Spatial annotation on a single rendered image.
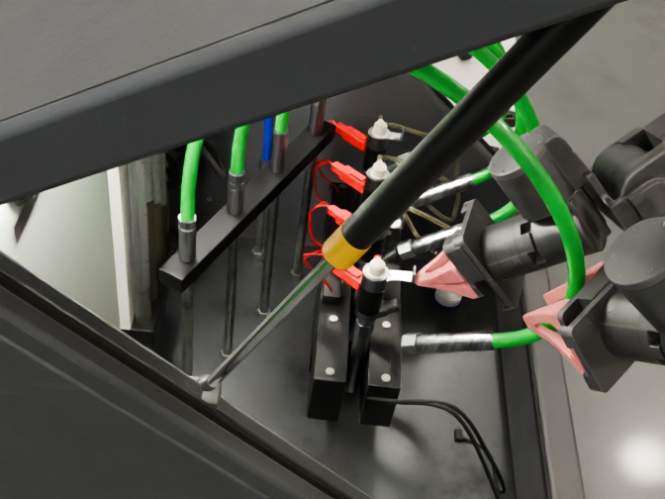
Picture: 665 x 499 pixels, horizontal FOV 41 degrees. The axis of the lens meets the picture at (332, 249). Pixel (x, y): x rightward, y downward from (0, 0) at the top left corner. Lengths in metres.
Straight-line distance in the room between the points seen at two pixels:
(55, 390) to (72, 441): 0.05
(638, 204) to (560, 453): 0.35
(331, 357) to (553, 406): 0.27
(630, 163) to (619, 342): 0.20
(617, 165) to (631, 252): 0.24
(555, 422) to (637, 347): 0.40
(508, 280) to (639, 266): 0.31
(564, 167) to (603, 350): 0.18
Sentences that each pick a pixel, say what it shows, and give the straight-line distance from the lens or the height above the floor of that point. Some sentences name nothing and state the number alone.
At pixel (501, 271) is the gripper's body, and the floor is 1.18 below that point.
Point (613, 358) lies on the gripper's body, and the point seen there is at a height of 1.26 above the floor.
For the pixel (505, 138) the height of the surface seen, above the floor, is 1.39.
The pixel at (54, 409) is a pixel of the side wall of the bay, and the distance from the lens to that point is 0.56.
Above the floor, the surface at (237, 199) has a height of 1.13.
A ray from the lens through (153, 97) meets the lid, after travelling 0.35.
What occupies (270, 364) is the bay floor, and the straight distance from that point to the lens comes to 1.19.
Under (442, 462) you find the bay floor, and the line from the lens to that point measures 1.15.
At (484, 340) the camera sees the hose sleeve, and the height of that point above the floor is 1.17.
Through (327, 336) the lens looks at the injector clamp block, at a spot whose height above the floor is 0.98.
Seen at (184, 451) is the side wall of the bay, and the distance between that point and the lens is 0.57.
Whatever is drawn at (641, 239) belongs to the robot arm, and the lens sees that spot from 0.63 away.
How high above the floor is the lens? 1.78
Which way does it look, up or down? 45 degrees down
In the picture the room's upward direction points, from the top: 9 degrees clockwise
